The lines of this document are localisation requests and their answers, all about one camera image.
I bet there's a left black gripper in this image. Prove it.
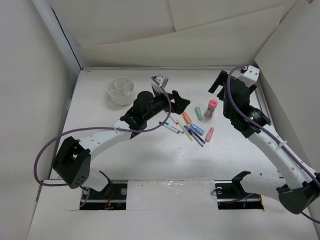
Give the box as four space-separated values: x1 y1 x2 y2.
143 88 190 122

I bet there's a red capped white marker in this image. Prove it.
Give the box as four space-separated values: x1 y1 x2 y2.
165 111 178 125

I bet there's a purple capped white marker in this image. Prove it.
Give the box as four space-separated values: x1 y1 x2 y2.
163 122 180 134

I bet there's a pink capped clear bottle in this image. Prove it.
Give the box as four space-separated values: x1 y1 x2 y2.
204 99 218 119

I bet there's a blue capped white marker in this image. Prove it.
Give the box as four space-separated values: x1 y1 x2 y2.
164 122 184 134

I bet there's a yellow pen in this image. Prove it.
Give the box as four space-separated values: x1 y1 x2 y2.
176 119 193 142

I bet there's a dark blue pen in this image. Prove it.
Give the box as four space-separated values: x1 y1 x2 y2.
187 125 206 144

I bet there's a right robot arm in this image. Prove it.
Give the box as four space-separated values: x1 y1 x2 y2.
208 70 320 215

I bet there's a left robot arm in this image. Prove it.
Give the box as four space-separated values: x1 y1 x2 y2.
53 90 191 199

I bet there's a green highlighter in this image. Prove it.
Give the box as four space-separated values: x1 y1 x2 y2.
194 106 203 121

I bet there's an orange highlighter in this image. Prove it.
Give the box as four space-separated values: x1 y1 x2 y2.
181 111 192 125

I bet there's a dark purple pen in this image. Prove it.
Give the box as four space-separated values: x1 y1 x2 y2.
183 125 204 147

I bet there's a blue highlighter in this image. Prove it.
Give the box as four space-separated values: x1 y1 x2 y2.
190 123 205 136

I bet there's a pink highlighter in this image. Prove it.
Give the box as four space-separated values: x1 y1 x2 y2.
204 127 215 143

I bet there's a white round divided organizer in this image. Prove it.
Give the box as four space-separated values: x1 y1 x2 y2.
107 76 136 106

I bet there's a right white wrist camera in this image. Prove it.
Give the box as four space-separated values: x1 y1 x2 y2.
238 65 260 87

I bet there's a right aluminium rail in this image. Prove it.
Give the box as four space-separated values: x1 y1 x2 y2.
255 86 272 121

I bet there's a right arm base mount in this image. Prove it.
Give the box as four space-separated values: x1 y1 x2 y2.
211 180 264 210

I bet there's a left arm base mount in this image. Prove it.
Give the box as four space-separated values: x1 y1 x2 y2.
79 181 129 211

